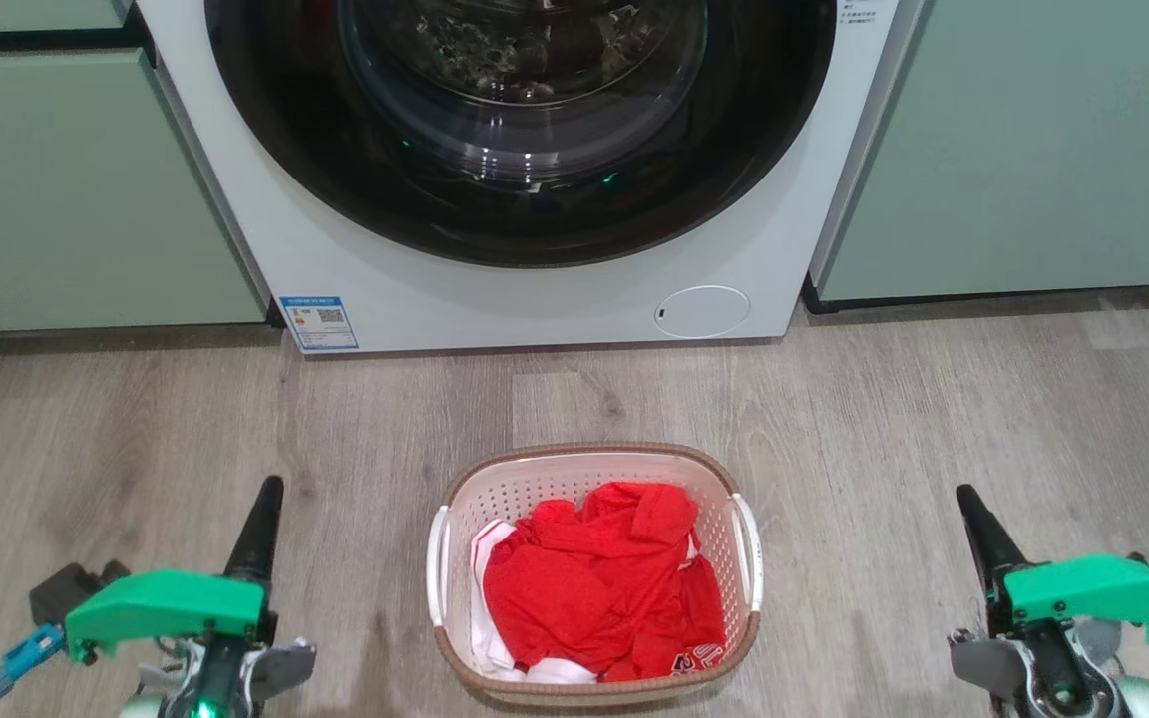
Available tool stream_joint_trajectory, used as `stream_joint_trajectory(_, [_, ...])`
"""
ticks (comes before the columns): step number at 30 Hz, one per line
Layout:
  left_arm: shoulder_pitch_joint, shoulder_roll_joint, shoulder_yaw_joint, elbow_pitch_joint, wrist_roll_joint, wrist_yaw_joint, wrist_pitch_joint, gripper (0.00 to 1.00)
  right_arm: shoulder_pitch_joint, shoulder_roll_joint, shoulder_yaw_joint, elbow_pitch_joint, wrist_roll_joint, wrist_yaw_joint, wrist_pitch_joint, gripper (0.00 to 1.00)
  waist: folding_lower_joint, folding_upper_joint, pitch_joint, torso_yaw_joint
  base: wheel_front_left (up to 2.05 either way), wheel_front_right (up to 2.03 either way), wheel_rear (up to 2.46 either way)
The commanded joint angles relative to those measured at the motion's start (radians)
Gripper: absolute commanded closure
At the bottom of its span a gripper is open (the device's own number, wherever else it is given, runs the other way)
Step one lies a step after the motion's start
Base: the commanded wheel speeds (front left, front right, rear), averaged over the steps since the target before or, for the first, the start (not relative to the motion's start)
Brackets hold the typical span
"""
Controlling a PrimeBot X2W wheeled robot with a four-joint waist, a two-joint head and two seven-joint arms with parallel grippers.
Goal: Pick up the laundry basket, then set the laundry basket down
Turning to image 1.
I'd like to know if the blue energy label sticker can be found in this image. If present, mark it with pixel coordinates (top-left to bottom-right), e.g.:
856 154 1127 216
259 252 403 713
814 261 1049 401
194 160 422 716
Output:
278 295 359 351

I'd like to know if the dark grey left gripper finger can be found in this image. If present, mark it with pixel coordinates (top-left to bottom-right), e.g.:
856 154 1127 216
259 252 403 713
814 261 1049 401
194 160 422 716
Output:
224 476 285 585

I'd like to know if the red garment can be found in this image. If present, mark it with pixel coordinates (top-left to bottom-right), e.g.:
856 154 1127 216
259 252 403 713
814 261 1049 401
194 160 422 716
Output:
482 482 728 683

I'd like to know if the black round washing machine door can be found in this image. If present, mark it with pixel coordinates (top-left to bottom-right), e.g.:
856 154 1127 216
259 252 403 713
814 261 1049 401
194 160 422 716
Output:
203 0 838 268

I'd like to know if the wide pale green cabinet door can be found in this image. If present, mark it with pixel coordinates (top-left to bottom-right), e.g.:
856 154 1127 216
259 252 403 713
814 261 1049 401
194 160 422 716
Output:
812 0 1149 302

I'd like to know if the white washing machine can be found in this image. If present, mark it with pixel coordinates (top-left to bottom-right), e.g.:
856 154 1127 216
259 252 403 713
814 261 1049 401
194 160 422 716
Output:
134 0 925 355

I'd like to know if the pale green cabinet drawer front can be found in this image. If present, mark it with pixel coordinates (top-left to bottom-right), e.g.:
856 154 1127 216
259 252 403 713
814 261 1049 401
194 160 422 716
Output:
0 0 132 34

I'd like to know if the green and grey left gripper body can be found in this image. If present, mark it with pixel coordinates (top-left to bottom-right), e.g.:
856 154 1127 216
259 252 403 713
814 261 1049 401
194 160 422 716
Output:
65 569 317 718

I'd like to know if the white garment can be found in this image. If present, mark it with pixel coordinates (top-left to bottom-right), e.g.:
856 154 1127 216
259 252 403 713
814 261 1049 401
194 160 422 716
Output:
470 519 597 685

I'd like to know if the round white filter cover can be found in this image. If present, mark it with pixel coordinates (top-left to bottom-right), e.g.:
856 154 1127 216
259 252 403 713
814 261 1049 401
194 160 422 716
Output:
655 285 751 340

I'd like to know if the green and grey right gripper body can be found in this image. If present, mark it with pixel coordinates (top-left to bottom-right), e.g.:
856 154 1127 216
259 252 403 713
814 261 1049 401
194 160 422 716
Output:
950 554 1149 718

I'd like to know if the white brown-rimmed laundry basket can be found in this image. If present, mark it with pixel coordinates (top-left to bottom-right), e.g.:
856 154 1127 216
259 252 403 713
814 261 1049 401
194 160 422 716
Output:
425 442 765 697

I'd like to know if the large pale green cabinet door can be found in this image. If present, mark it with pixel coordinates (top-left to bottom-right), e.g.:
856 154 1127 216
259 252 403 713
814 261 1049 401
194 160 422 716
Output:
0 50 268 335

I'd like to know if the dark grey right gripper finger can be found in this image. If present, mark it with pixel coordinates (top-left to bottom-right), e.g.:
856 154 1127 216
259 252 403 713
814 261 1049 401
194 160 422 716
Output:
956 485 1031 591

